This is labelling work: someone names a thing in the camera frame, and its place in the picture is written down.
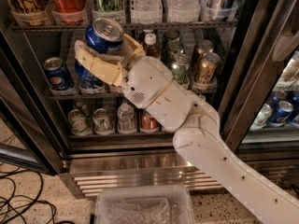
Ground steel fridge vent grille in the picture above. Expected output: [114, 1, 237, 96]
[59, 153, 221, 199]

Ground green can front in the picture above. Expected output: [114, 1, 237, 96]
[170, 53, 189, 85]

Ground wire shelf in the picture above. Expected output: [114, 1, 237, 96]
[45, 88, 216, 100]
[8, 20, 238, 32]

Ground brown tea bottle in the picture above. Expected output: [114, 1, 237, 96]
[138, 30, 153, 46]
[145, 33, 161, 59]

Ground brown tea bottle rear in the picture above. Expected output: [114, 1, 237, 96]
[138, 30, 153, 46]

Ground copper can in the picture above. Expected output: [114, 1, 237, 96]
[194, 52, 221, 84]
[191, 39, 214, 70]

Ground red coca cola can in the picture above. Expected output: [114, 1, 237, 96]
[53, 0, 85, 24]

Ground green can middle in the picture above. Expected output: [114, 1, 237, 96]
[165, 40, 184, 65]

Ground clear water bottle top left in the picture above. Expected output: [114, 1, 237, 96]
[130, 0, 163, 24]

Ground brown tea bottle front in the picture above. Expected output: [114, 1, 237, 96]
[145, 33, 161, 59]

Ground middle wire shelf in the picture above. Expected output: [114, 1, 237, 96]
[45, 88, 216, 100]

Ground open fridge glass door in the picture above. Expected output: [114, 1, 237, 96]
[0, 35, 64, 175]

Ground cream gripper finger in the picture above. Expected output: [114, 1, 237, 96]
[120, 34, 146, 69]
[75, 40, 128, 86]

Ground blue pepsi can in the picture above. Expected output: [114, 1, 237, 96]
[43, 57, 75, 92]
[75, 61, 106, 94]
[85, 18, 124, 55]

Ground copper can front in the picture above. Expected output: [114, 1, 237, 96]
[194, 52, 221, 84]

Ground top wire shelf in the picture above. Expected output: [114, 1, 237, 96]
[8, 20, 238, 32]

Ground green can rear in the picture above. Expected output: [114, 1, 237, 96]
[163, 30, 180, 47]

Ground clear water bottle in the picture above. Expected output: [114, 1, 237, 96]
[163, 0, 200, 22]
[130, 0, 163, 24]

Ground black cables on floor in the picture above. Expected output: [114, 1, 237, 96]
[0, 161, 76, 224]

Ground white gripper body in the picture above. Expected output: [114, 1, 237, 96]
[122, 56, 173, 108]

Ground pepsi can right fridge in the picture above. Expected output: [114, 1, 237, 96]
[269, 101, 293, 127]

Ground silver green can bottom left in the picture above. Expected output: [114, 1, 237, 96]
[68, 109, 91, 136]

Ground yellow can top shelf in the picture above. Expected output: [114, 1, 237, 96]
[9, 0, 50, 26]

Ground orange can bottom shelf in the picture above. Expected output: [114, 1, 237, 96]
[141, 110, 158, 133]

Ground blue red bull can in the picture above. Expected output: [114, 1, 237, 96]
[201, 0, 235, 21]

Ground clear plastic bin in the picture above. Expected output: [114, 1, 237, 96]
[94, 185, 195, 224]

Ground copper can rear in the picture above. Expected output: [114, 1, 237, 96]
[191, 39, 214, 70]

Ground clear water bottle top right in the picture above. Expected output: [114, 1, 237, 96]
[163, 0, 200, 22]

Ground silver green can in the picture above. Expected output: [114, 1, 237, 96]
[93, 108, 112, 133]
[68, 109, 91, 136]

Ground orange soda can front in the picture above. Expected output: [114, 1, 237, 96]
[109, 85, 122, 93]

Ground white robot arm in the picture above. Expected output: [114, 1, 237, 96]
[75, 35, 299, 224]

